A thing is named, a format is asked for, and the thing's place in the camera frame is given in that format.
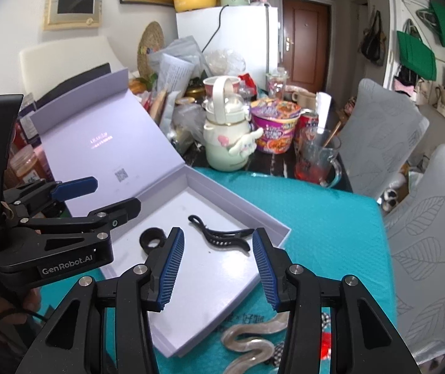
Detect orange plastic jar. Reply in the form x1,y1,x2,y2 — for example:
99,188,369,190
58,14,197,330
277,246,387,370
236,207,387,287
6,144,51,188

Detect woven round trivet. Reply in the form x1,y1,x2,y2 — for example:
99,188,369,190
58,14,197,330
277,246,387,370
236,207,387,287
137,21,164,79

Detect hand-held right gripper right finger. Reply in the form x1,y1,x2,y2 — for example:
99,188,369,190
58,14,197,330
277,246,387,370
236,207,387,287
251,227,422,374

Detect grey plastic bag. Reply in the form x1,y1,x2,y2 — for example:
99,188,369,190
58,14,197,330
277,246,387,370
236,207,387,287
148,37,207,90

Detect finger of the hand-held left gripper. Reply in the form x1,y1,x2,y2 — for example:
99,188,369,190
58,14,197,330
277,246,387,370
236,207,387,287
20,197,142,238
2,176,98,213

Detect brown door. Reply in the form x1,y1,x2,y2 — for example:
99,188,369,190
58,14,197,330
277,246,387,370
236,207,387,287
282,0,330,94

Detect black power cable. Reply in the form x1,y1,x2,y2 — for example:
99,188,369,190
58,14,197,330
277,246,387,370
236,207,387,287
201,4,231,53

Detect black handbag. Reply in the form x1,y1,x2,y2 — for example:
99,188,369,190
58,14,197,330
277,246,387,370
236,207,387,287
360,10,386,65

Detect cream water bottle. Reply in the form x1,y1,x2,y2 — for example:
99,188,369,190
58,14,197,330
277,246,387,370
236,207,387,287
203,76,264,172

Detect purple instant noodle bowl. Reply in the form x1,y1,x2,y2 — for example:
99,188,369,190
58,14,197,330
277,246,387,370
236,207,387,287
250,99,303,153

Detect black hair tie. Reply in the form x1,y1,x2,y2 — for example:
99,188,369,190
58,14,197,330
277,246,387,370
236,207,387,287
140,227,168,253

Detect lavender gift box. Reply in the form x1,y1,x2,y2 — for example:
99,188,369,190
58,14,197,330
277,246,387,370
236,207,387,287
29,68,291,359

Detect beige sachet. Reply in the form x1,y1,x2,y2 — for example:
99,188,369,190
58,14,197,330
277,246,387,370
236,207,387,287
148,89,172,125

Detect white fridge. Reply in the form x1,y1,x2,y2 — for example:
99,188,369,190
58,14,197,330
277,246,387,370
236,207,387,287
176,6,279,86

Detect beige ceramic mug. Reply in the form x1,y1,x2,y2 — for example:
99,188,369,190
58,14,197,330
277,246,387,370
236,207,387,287
292,89,317,108

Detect black hair clip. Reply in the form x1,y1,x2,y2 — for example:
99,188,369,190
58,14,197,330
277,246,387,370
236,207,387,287
188,214,255,251

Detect leaf pattern chair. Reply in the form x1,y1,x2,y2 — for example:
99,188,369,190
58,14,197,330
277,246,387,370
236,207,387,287
335,79,429,203
384,144,445,367

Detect red hair ornament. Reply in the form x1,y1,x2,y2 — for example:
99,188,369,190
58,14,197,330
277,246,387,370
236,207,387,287
321,331,333,359

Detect plush slippers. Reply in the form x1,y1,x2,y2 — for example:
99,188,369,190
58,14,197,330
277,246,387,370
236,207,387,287
380,189,400,211

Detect white folded paper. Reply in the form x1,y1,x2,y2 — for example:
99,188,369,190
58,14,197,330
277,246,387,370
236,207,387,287
315,93,332,129

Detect wall intercom panel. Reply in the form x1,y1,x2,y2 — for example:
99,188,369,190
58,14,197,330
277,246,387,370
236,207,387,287
44,0,102,31

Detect translucent wavy hair clip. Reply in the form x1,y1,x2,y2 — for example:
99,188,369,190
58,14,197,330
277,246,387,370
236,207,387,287
220,314,289,374

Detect clear plastic cup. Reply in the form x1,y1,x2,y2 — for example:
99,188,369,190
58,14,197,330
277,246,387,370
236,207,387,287
267,69,289,100

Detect glass mug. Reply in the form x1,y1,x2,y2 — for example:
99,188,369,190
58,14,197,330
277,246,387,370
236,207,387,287
294,128,343,188

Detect clear crumpled plastic bag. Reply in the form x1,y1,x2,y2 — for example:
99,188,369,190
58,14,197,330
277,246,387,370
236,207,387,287
207,49,246,76

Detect red soda can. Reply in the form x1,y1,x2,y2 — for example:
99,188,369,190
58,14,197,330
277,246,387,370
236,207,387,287
294,112,320,152

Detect printed paper sheet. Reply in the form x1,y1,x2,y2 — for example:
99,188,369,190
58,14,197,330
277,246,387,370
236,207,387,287
160,52,194,90

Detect teal mat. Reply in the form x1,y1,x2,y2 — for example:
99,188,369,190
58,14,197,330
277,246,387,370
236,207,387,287
37,167,398,374

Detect wooden stick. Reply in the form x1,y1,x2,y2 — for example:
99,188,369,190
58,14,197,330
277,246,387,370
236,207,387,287
322,121,342,149

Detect pink paper cup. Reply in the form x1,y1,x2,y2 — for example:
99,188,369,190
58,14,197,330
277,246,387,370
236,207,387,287
203,77,242,98

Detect white padded chair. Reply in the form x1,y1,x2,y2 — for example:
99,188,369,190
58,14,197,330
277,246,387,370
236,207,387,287
20,36,123,98

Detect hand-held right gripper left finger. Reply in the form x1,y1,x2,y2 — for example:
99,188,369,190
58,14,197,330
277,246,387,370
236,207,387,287
14,226,186,374

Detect person's left hand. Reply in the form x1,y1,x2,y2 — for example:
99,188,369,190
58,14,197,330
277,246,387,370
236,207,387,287
0,286,42,355

